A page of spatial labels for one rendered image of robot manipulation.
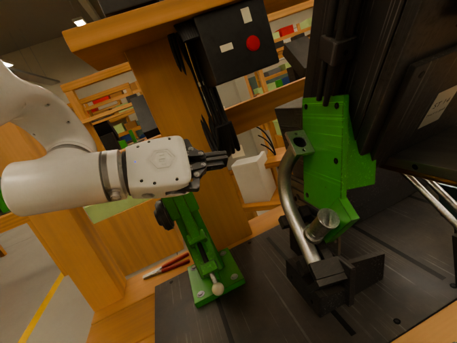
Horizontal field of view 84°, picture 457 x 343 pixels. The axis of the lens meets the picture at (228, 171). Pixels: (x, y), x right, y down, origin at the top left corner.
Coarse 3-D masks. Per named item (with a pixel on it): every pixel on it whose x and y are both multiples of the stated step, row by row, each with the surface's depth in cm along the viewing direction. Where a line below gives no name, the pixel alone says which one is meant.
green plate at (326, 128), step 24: (336, 96) 40; (312, 120) 47; (336, 120) 41; (312, 144) 48; (336, 144) 41; (312, 168) 49; (336, 168) 42; (360, 168) 44; (312, 192) 50; (336, 192) 43
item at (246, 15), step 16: (256, 0) 57; (208, 16) 55; (224, 16) 56; (240, 16) 57; (256, 16) 58; (208, 32) 56; (224, 32) 57; (240, 32) 58; (256, 32) 59; (208, 48) 57; (224, 48) 58; (240, 48) 59; (256, 48) 60; (272, 48) 61; (208, 64) 59; (224, 64) 59; (240, 64) 60; (256, 64) 61; (272, 64) 62; (208, 80) 65; (224, 80) 59
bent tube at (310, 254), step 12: (288, 132) 49; (300, 132) 49; (300, 144) 51; (288, 156) 51; (300, 156) 50; (288, 168) 53; (288, 180) 56; (288, 192) 56; (288, 204) 56; (288, 216) 55; (300, 216) 54; (300, 228) 52; (300, 240) 52; (312, 252) 50; (312, 276) 49
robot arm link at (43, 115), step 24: (0, 72) 28; (0, 96) 28; (24, 96) 31; (48, 96) 36; (0, 120) 29; (24, 120) 38; (48, 120) 40; (72, 120) 42; (48, 144) 43; (72, 144) 42
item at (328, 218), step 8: (328, 208) 44; (320, 216) 43; (328, 216) 43; (336, 216) 43; (312, 224) 46; (320, 224) 43; (328, 224) 42; (336, 224) 42; (304, 232) 48; (312, 232) 46; (320, 232) 44; (312, 240) 47; (320, 240) 47
